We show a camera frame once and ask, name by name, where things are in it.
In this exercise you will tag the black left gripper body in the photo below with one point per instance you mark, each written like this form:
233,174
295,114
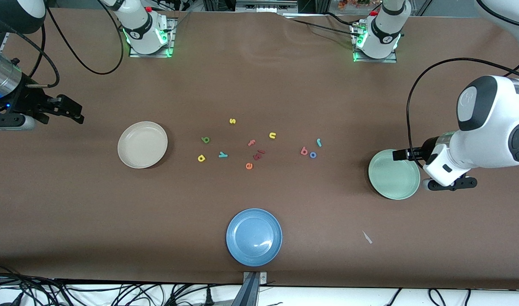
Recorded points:
427,149

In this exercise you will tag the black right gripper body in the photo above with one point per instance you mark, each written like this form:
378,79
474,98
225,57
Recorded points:
26,100

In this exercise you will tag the pink letter b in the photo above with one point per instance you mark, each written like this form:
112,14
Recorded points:
304,151

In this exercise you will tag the green letter g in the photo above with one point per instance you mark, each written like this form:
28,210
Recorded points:
205,140

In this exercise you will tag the teal letter y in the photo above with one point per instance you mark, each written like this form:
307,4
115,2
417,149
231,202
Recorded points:
222,154

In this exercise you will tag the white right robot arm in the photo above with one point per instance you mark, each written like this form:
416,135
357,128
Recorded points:
140,36

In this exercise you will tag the light green round plate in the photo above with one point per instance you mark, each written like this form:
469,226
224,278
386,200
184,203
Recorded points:
391,182

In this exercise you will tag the beige round plate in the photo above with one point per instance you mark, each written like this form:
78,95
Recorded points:
142,145

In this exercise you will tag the small white paper scrap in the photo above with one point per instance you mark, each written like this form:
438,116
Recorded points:
367,237

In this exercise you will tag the brown table cover mat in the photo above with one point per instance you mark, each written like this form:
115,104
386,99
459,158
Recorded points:
285,85

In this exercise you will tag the orange decorative foliage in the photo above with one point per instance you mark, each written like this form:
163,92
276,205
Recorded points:
353,3

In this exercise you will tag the blue round plate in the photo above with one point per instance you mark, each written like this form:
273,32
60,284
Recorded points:
254,237

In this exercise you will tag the grey metal equipment box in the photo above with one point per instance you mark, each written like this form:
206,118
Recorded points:
266,5

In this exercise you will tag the black power plug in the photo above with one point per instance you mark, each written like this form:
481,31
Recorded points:
208,297

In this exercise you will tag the aluminium frame profile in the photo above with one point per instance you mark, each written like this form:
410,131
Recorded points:
4,42

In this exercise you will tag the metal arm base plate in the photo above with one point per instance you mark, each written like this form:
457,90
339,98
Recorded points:
171,29
387,60

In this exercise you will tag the metal table clamp bracket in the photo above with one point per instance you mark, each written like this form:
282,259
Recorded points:
254,287

